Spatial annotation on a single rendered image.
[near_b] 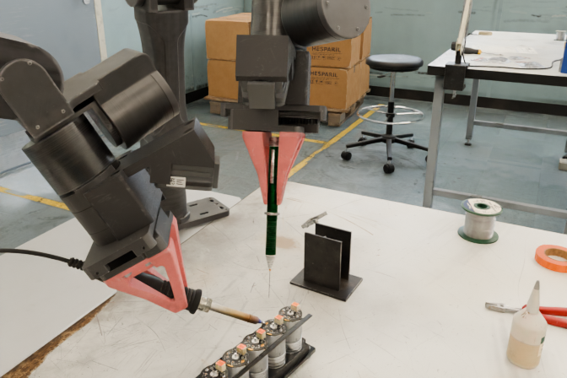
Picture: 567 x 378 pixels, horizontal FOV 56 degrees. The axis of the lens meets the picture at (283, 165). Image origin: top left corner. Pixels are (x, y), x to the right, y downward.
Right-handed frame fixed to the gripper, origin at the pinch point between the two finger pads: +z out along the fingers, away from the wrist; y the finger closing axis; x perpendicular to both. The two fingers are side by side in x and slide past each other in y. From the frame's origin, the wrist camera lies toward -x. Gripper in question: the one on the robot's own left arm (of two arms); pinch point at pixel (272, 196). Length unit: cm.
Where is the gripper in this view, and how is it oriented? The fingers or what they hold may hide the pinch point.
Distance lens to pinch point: 54.1
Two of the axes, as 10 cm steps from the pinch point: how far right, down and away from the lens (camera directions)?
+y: 9.9, 0.4, -1.1
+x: 1.1, -0.4, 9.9
